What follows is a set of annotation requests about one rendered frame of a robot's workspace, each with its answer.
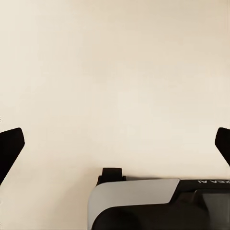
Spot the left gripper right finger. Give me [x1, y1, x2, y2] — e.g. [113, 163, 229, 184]
[215, 127, 230, 166]

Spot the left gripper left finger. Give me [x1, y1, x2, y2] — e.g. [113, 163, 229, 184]
[0, 128, 25, 185]

